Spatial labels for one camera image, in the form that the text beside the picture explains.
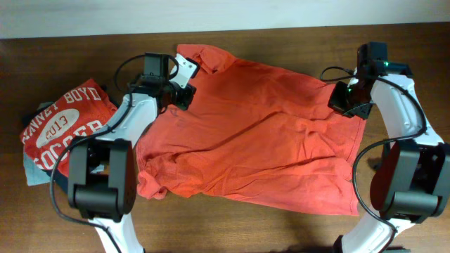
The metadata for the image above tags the folded red soccer shirt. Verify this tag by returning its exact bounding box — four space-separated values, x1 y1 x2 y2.
20 79 117 171

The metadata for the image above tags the orange t-shirt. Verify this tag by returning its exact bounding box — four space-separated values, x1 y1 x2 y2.
136 44 366 216

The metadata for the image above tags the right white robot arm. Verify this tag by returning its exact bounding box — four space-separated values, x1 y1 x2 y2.
328 60 449 252

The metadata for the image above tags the folded navy shirt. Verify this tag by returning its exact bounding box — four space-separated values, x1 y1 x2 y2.
21 84 120 194

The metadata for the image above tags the crumpled dark green shirt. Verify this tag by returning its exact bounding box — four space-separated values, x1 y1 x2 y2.
367 143 391 171

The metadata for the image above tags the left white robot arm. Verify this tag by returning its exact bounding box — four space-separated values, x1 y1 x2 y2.
67 74 196 252

